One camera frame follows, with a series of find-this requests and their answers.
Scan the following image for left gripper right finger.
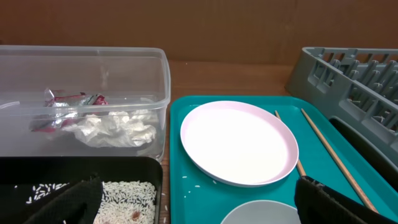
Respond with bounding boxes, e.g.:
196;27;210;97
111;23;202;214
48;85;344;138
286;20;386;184
294;175;397;224

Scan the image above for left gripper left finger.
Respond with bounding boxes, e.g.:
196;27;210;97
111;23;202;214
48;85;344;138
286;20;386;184
24;176;103;224

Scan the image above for rice and food scraps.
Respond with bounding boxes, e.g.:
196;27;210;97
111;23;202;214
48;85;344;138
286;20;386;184
14;180;157;224

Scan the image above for grey bowl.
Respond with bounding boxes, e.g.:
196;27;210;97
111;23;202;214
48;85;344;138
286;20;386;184
221;200;301;224

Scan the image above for white napkin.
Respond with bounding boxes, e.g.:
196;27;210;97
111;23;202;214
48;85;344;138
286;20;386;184
62;110;157;147

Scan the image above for red snack wrapper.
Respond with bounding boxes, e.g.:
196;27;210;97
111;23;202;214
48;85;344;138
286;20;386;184
29;88;108;133

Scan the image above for white round plate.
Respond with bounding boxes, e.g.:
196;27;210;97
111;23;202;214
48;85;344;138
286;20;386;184
180;101;299;187

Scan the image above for grey dishwasher rack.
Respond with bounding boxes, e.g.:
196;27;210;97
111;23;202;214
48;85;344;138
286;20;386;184
285;47;397;189

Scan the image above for left wooden chopstick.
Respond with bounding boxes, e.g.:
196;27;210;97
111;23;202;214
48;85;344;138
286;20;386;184
274;110;306;177

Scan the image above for wooden chopstick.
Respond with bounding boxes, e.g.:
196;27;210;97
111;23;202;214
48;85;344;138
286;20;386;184
301;109;379;213
274;110;306;177

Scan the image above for black plastic tray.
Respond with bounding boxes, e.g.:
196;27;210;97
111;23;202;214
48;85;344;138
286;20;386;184
1;156;163;224

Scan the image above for right wooden chopstick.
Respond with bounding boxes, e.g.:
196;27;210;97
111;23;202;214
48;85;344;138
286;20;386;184
301;109;379;213

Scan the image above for clear plastic bin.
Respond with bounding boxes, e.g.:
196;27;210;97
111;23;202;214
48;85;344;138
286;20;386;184
1;45;170;161

